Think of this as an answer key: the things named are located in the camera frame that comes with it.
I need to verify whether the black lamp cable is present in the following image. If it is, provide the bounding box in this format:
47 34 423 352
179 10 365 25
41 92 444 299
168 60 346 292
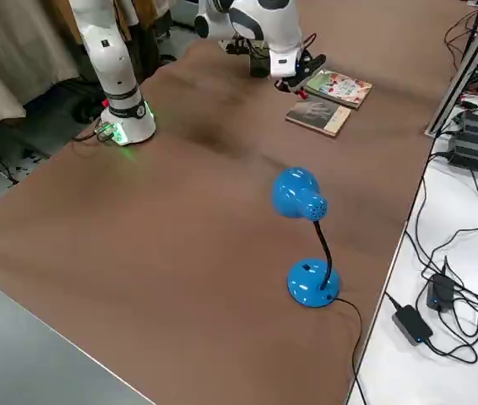
331 297 367 405

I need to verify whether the aluminium frame post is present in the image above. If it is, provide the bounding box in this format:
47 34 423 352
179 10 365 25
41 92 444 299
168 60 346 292
423 0 478 138

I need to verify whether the blue desk lamp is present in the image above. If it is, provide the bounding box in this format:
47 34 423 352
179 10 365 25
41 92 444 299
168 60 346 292
271 167 342 310

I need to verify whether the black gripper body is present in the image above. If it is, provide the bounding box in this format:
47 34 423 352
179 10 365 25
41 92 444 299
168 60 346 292
225 35 253 56
296 52 314 81

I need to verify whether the dark book with hands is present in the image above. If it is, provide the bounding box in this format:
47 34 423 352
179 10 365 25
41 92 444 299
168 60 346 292
285 93 352 138

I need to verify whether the black power adapter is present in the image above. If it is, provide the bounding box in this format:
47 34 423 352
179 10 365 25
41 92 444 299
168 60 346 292
392 305 434 347
426 272 458 313

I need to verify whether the red-capped whiteboard marker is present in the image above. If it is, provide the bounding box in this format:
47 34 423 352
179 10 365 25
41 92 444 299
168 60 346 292
275 78 308 101

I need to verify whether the beige curtain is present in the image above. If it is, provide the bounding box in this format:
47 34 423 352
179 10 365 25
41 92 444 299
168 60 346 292
0 0 84 136

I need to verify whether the colourful green book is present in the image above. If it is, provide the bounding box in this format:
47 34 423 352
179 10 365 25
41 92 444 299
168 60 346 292
305 68 373 111

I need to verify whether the black mesh pen holder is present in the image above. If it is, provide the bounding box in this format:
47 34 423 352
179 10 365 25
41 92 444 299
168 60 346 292
249 53 272 78

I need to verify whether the person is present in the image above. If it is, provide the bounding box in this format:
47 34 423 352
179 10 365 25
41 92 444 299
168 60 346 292
111 0 175 64

